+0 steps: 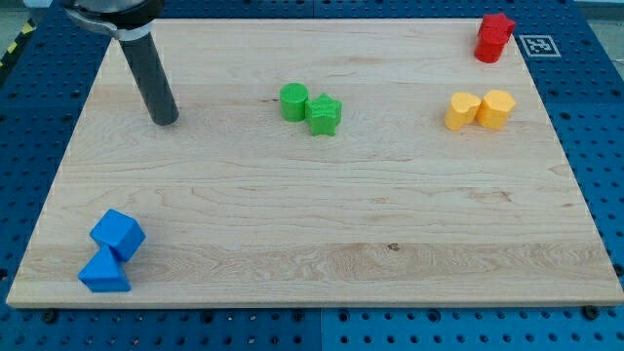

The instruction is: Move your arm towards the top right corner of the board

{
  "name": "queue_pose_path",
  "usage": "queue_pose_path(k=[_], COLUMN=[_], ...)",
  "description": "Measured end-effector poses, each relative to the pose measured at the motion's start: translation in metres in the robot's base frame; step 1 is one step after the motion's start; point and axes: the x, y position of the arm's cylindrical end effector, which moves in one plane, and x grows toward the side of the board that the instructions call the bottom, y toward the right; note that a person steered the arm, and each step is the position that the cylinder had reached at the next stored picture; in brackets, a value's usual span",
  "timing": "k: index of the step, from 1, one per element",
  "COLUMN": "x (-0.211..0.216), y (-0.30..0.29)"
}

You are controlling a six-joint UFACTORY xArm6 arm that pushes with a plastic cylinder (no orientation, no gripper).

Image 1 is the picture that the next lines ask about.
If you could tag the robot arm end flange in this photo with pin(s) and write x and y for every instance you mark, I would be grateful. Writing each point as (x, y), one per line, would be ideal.
(123, 20)

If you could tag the green star block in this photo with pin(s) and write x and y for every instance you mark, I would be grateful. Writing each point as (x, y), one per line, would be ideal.
(323, 115)

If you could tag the blue triangular prism block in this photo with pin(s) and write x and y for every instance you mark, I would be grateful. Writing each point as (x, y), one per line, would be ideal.
(104, 273)

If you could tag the green cylinder block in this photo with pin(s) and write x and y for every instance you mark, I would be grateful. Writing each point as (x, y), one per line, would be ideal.
(292, 99)

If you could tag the wooden board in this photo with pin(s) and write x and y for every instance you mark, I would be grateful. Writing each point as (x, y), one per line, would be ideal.
(241, 208)

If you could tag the yellow heart block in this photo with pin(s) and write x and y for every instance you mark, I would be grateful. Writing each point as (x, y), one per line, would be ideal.
(462, 110)

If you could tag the yellow hexagon block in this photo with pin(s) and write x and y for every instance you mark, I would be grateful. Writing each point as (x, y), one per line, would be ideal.
(495, 109)

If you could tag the red star block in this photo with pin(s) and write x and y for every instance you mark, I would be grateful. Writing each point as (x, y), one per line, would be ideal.
(493, 35)

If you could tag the white fiducial marker tag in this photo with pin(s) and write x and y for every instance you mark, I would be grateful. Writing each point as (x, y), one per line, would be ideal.
(540, 46)

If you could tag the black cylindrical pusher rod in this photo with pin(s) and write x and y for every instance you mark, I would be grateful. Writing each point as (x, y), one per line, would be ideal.
(151, 80)

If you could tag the blue cube block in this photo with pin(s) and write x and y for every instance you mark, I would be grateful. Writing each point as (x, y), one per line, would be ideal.
(120, 232)

